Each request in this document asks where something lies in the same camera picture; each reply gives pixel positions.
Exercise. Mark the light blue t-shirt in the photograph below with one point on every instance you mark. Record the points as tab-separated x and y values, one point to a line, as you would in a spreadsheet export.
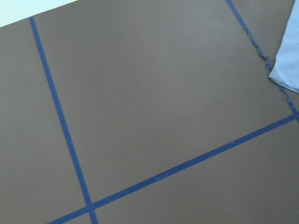
286	68

